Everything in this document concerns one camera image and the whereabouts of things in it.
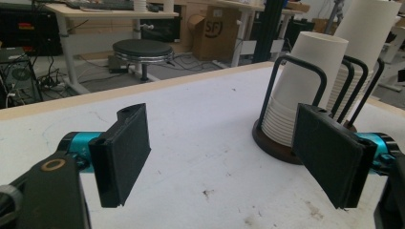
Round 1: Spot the tall stack of paper cups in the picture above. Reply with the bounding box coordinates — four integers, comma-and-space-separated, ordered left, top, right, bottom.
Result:
326, 0, 403, 122

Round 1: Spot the black equipment case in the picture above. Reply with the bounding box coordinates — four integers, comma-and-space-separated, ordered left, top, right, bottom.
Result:
0, 6, 63, 57

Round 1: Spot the short stack of paper cups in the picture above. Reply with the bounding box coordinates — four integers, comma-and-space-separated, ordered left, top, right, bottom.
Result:
261, 31, 350, 148

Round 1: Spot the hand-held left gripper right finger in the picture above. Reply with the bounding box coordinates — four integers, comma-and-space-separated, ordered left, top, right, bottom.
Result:
291, 103, 378, 210

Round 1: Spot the black keyboard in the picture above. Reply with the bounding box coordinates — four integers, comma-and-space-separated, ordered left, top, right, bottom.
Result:
65, 0, 136, 10

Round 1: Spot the tangle of floor cables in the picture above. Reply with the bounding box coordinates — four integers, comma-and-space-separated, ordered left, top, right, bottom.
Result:
32, 53, 116, 96

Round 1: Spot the white foam mat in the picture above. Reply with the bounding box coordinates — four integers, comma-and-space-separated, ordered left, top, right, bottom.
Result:
0, 65, 405, 229

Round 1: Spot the black round stool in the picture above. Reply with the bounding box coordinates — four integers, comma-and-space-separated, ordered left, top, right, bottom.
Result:
112, 38, 175, 83

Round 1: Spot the black computer tower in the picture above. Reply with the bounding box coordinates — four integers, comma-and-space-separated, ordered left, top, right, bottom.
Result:
0, 47, 44, 109

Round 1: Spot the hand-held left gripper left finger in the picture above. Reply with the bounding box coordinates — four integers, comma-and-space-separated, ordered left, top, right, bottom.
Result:
88, 103, 152, 209

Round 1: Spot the light wooden desk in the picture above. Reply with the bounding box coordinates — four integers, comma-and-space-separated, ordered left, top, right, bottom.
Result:
44, 2, 180, 95

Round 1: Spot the black wire cup holder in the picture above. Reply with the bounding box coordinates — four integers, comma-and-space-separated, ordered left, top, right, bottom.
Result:
251, 54, 386, 166

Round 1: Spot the black metal frame post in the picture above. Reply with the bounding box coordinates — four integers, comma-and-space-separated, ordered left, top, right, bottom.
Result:
252, 0, 287, 64

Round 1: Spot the brown cardboard box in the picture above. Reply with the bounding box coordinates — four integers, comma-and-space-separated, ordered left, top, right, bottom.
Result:
186, 5, 243, 62

